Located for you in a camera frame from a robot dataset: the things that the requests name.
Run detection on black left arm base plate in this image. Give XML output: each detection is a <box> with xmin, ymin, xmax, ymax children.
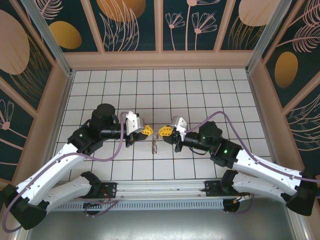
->
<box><xmin>98</xmin><ymin>181</ymin><xmax>118</xmax><ymax>200</ymax></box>

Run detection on grey slotted cable duct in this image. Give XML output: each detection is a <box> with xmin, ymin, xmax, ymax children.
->
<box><xmin>53</xmin><ymin>199</ymin><xmax>225</xmax><ymax>211</ymax></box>

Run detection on grey metal sheet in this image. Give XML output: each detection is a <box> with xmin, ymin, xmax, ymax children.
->
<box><xmin>26</xmin><ymin>208</ymin><xmax>300</xmax><ymax>240</ymax></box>

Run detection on aluminium mounting rail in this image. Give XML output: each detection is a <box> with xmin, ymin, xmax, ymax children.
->
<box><xmin>57</xmin><ymin>180</ymin><xmax>260</xmax><ymax>201</ymax></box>

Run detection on yellow power connector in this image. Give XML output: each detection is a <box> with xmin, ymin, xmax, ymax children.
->
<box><xmin>232</xmin><ymin>194</ymin><xmax>251</xmax><ymax>204</ymax></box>

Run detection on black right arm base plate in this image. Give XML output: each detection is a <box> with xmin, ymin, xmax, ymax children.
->
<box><xmin>204</xmin><ymin>180</ymin><xmax>226</xmax><ymax>198</ymax></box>

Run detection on aluminium frame post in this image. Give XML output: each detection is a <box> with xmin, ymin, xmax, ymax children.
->
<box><xmin>19</xmin><ymin>0</ymin><xmax>76</xmax><ymax>77</ymax></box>
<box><xmin>244</xmin><ymin>0</ymin><xmax>300</xmax><ymax>74</ymax></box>

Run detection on aluminium side frame rail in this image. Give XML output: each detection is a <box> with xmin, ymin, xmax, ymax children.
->
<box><xmin>13</xmin><ymin>71</ymin><xmax>76</xmax><ymax>240</ymax></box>
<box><xmin>246</xmin><ymin>71</ymin><xmax>312</xmax><ymax>240</ymax></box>

